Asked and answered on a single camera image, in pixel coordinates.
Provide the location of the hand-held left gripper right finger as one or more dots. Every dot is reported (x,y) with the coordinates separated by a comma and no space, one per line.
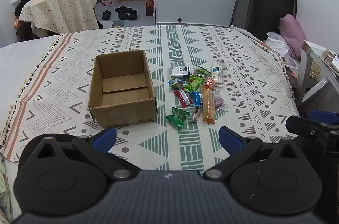
(230,139)

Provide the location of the white crumpled cloth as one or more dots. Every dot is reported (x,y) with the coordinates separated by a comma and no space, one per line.
(276,42)

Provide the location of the dark chair with clothes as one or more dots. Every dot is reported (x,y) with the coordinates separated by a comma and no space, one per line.
(22,28)

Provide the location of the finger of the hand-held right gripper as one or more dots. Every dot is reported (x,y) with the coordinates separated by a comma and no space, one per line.
(299,123)
(324,116)

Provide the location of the dotted cream tablecloth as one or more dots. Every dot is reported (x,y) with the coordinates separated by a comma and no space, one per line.
(63,9)

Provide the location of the white side shelf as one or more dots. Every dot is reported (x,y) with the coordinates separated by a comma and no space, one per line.
(307,75)

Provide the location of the teal round candy packet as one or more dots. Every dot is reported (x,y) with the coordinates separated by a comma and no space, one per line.
(176,83)

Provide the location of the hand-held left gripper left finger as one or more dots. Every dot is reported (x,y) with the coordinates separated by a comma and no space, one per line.
(106,138)

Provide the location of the small orange red snack packet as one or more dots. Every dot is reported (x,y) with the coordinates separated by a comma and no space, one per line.
(209,82)

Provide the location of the brown cardboard box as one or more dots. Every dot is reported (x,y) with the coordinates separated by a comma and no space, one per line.
(121,97)

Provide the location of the pink cloth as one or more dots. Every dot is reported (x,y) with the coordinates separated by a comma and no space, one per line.
(292,33)

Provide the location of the black slipper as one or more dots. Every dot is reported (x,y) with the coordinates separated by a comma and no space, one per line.
(133,14)
(106,15)
(123,15)
(122,8)

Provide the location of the green striped snack packet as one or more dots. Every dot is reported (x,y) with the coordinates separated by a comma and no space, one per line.
(202,71)

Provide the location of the purple snack packet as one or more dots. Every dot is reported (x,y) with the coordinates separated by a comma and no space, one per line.
(219,101)

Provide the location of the patterned bed blanket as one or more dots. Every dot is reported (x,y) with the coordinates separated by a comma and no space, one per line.
(66,86)

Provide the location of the brown clear snack packet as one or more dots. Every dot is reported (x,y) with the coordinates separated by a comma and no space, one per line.
(195,114)

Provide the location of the black and white snack packet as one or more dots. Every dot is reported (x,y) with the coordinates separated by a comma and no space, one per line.
(180,71)

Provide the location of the white bed sheet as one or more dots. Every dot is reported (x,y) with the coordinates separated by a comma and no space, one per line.
(18,65)

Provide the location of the white snack packet blue label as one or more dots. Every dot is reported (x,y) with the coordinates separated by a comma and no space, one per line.
(217,73)

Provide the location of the long orange snack packet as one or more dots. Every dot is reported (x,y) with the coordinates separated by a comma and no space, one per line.
(208,106)

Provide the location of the red label cola bottle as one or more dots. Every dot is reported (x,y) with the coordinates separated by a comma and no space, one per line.
(149,5)

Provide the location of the small wicker basket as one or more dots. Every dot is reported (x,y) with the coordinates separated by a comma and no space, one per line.
(315,70)

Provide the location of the dark green snack packet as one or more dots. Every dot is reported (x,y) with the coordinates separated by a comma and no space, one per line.
(177,116)

